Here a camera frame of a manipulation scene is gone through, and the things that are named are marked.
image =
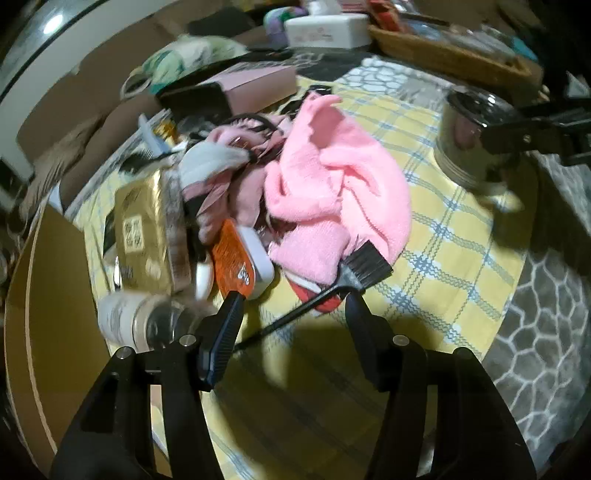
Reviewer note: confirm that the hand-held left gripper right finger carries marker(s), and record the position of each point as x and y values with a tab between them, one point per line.
360	323

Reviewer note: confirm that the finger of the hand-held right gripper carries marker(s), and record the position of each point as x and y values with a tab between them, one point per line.
517	136
563	111

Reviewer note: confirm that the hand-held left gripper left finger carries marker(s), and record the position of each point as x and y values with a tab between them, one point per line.
221	332

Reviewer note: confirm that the black tint brush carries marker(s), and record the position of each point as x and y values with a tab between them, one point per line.
364	267

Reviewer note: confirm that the metal cup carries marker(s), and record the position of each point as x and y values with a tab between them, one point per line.
461	152

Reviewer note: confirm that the gold tissue pack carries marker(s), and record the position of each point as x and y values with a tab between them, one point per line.
138	230

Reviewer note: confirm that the bright pink towel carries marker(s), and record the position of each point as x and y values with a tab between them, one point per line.
332	184

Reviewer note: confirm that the white grey cloth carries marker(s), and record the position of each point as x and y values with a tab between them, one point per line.
203	161

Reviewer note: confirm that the brown cardboard box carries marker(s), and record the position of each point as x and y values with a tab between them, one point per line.
51	300

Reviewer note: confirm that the pink box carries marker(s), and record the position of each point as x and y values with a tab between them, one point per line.
258	83

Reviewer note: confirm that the red white pouch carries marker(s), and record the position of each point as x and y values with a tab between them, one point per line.
323	302

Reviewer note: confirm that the orange packet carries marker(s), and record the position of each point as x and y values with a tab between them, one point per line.
231	258

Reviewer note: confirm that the small white case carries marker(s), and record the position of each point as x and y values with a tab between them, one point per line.
256	256

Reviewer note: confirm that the clear bottle white label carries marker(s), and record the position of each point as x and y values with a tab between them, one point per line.
134	318

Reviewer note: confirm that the yellow plaid tablecloth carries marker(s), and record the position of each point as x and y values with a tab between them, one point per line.
438	258

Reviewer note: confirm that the wicker basket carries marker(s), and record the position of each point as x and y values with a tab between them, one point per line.
438	55

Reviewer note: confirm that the dusty pink cloth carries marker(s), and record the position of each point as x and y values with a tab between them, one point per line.
244	194

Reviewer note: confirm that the grey patterned table cover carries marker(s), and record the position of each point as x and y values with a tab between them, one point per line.
545	332

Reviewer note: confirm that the blue nail file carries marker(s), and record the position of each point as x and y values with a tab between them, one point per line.
154	138

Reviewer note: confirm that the white tissue box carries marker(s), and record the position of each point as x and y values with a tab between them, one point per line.
323	30

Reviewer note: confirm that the black moon-print case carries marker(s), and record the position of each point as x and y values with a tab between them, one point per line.
198	101

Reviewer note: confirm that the brown sofa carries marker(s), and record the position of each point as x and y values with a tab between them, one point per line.
92	134

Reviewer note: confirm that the purple round toy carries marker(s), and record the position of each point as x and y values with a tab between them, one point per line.
277	27

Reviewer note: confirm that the green white printed pillow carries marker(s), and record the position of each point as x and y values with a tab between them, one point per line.
184	55

